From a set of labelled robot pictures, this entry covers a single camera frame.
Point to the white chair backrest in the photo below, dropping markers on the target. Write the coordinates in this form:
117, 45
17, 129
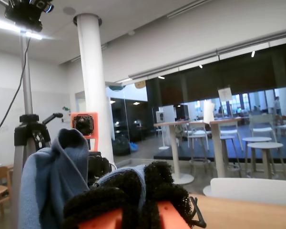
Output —
252, 190

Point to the white hanging paper sign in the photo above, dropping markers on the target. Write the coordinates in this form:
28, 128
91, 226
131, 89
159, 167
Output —
224, 94

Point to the black tripod-mounted camera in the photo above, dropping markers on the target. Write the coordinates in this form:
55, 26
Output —
23, 14

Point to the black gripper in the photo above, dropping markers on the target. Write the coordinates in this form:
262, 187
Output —
165, 213

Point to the white round column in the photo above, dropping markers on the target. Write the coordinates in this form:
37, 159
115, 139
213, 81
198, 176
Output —
93, 71

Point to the blue printed T-shirt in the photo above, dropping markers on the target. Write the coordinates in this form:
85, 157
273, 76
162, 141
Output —
50, 171

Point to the black beanbag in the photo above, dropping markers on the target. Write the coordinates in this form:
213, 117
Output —
120, 146

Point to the blue bag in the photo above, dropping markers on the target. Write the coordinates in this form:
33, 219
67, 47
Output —
134, 147

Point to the grey camera tripod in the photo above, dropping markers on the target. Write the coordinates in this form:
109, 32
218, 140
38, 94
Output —
26, 83

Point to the white round stool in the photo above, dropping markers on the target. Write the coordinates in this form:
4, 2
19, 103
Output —
264, 145
227, 137
197, 138
257, 139

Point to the white standing paper sign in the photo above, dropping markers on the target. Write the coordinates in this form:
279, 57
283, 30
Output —
208, 112

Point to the dark roller blind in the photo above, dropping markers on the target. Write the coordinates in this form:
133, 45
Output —
228, 78

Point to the round ceiling fixture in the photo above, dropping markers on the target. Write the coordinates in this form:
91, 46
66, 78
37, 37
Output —
69, 10

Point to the ceiling light strip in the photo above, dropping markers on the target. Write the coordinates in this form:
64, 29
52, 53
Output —
4, 25

